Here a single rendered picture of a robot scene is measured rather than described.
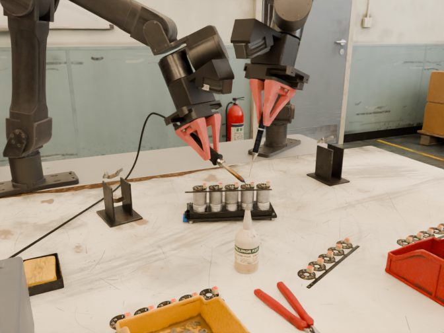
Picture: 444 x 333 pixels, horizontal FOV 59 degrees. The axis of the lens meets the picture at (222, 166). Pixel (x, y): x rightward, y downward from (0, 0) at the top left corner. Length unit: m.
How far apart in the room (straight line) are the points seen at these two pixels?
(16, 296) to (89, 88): 2.90
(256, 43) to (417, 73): 4.37
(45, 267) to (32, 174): 0.36
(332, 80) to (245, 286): 3.64
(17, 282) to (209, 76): 0.44
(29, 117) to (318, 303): 0.64
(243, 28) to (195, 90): 0.15
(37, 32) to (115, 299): 0.53
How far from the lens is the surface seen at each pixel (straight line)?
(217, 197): 0.69
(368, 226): 0.74
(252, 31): 0.63
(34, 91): 0.87
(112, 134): 3.33
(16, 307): 0.39
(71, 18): 3.21
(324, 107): 4.09
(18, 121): 0.89
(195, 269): 0.58
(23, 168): 0.92
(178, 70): 0.75
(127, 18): 0.77
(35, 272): 0.60
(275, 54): 0.68
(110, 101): 3.29
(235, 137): 3.47
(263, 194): 0.70
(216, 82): 0.69
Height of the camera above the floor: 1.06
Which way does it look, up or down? 18 degrees down
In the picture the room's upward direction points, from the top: straight up
